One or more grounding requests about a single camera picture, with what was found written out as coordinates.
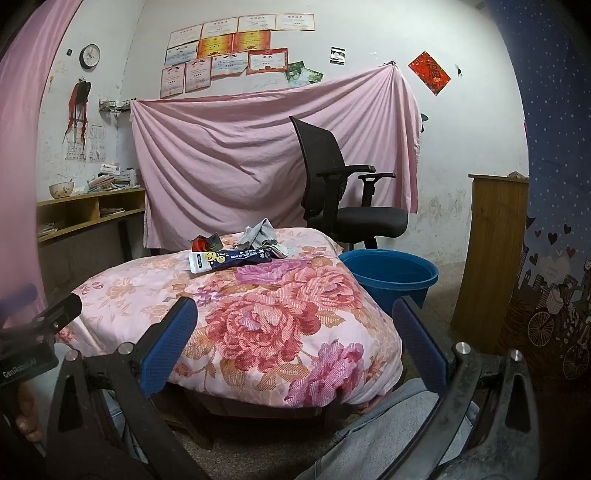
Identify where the wooden cabinet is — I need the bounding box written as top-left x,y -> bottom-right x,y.
452,172 -> 529,356

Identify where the stack of books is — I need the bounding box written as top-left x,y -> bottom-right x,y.
87,166 -> 144,193

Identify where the blue white tube package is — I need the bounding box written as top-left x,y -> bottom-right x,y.
188,250 -> 273,274

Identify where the red hanging ornament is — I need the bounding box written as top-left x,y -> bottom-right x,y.
62,78 -> 92,144

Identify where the wire wall rack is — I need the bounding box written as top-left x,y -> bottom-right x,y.
98,96 -> 137,114

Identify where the person's right leg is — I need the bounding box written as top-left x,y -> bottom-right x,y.
295,378 -> 467,480

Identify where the wooden desk with shelf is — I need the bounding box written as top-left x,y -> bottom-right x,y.
36,187 -> 148,296

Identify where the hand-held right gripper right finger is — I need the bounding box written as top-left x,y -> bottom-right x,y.
383,295 -> 541,480

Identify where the paper wall calendar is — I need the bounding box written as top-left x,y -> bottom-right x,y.
65,137 -> 87,163
87,124 -> 108,163

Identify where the red square paper decoration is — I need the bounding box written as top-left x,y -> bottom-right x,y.
409,51 -> 451,96

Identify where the black office chair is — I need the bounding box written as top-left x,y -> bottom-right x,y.
289,115 -> 409,252

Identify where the grey wrapper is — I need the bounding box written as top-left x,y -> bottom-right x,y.
238,218 -> 287,259

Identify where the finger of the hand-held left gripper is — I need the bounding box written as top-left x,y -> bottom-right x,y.
0,283 -> 38,312
27,292 -> 83,343

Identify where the round wall clock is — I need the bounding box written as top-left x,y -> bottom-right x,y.
79,44 -> 101,70

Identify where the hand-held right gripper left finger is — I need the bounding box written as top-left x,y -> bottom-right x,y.
46,296 -> 208,480

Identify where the group of wall certificates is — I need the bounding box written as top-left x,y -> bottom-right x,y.
159,13 -> 317,99

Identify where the blue printed curtain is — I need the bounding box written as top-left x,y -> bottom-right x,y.
485,0 -> 591,398

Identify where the blue plastic basin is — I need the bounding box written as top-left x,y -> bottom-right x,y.
338,249 -> 439,310

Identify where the pink curtain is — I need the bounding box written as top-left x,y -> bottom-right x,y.
0,0 -> 93,305

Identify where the pink hanging sheet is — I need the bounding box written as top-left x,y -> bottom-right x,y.
130,62 -> 423,250

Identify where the person's left hand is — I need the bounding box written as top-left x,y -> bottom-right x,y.
11,383 -> 47,446

